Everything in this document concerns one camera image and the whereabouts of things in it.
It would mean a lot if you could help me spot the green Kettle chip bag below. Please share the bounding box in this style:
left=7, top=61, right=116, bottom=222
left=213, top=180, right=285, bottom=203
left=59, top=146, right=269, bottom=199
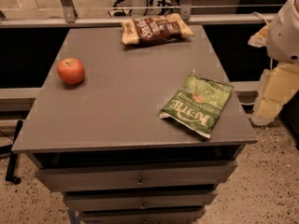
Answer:
left=159, top=71, right=233, bottom=139

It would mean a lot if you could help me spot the grey drawer cabinet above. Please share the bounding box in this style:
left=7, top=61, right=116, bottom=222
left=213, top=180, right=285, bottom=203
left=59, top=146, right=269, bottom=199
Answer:
left=13, top=26, right=257, bottom=224

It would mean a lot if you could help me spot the drawer knob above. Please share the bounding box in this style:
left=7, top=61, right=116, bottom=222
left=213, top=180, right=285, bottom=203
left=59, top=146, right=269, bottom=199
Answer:
left=135, top=177, right=145, bottom=188
left=139, top=203, right=148, bottom=210

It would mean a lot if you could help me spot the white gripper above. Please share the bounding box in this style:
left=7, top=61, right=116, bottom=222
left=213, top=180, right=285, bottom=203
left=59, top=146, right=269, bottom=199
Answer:
left=248, top=0, right=299, bottom=126

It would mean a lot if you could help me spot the brown chip bag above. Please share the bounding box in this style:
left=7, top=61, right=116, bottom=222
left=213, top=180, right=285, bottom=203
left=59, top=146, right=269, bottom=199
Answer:
left=121, top=13, right=193, bottom=45

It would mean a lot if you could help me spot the black stand leg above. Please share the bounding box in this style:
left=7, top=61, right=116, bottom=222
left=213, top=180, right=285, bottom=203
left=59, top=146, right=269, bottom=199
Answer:
left=6, top=120, right=22, bottom=185

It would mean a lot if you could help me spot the white cable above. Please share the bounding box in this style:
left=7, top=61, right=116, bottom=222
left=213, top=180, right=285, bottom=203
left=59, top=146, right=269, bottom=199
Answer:
left=251, top=11, right=271, bottom=25

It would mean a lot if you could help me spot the metal railing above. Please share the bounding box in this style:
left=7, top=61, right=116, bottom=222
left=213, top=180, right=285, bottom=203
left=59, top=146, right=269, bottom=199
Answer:
left=0, top=0, right=274, bottom=28

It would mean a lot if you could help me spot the top drawer knob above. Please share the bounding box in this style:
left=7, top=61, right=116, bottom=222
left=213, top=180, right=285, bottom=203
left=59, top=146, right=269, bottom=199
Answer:
left=135, top=177, right=145, bottom=188

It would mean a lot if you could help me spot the red apple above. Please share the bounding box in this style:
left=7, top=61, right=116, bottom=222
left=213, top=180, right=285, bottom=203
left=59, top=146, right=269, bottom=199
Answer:
left=57, top=58, right=85, bottom=85

